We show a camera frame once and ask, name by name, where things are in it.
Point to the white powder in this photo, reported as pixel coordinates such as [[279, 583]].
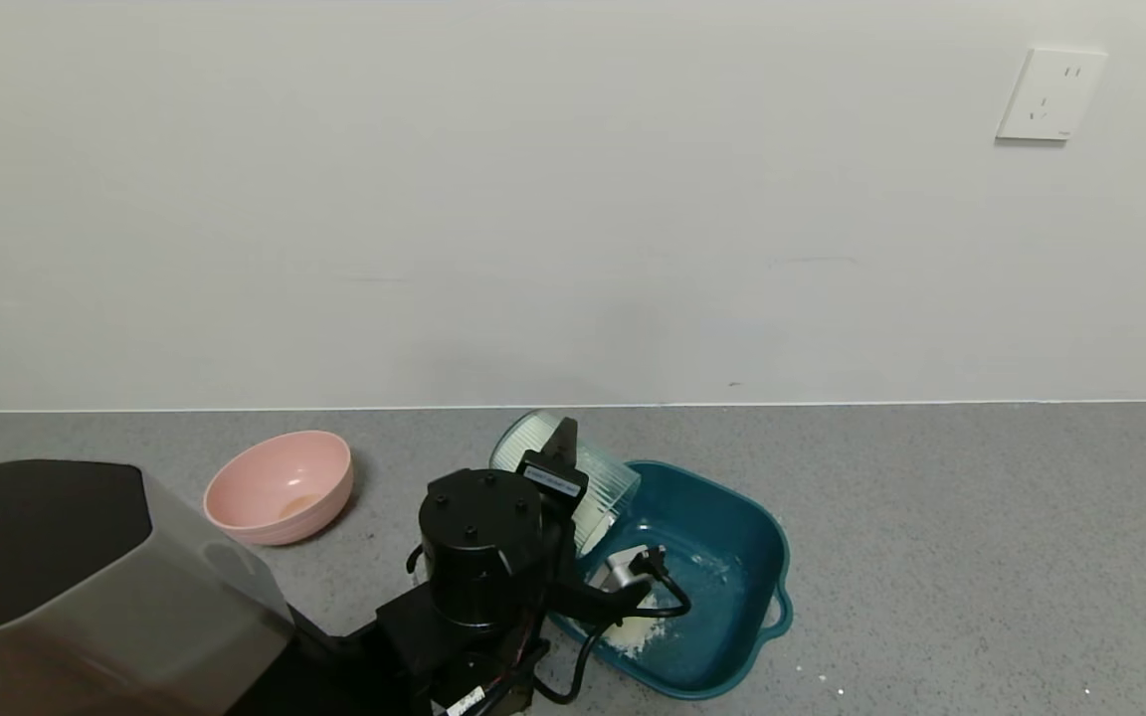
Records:
[[638, 634]]

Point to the teal square plastic basin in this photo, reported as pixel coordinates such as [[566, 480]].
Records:
[[722, 557]]

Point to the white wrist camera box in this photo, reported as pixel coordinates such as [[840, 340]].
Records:
[[623, 569]]

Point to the white wall socket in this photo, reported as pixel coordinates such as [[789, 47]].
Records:
[[1050, 94]]

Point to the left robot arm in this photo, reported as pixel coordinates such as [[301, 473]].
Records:
[[86, 597]]

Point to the pink plastic bowl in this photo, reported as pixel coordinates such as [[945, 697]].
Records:
[[275, 477]]

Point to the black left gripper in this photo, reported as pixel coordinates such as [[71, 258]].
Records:
[[553, 476]]

